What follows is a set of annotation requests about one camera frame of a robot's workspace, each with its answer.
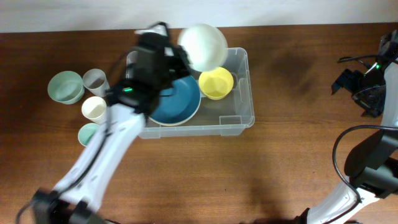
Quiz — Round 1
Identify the dark blue bowl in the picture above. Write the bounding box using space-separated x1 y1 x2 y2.
150 76 201 126

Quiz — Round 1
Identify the green cup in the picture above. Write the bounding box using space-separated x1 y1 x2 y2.
78 123 99 146

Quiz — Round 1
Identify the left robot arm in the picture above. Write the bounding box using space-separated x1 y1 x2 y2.
15 30 192 223

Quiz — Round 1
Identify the cream cup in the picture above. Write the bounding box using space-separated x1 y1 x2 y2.
81 96 107 124

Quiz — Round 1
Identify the clear plastic storage container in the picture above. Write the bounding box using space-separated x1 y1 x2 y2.
139 47 255 139

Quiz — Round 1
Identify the light green small bowl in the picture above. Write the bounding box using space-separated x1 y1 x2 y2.
47 71 85 105

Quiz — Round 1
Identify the white small bowl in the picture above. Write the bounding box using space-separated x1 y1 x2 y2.
178 24 228 72

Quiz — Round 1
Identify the beige bowl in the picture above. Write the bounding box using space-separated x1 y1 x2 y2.
150 100 201 126

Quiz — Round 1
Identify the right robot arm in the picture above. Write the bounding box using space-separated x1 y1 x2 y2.
293 30 397 223

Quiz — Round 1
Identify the yellow small bowl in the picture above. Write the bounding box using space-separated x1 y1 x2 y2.
198 67 234 100

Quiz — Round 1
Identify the grey cup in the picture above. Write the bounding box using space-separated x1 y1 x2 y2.
83 68 109 97

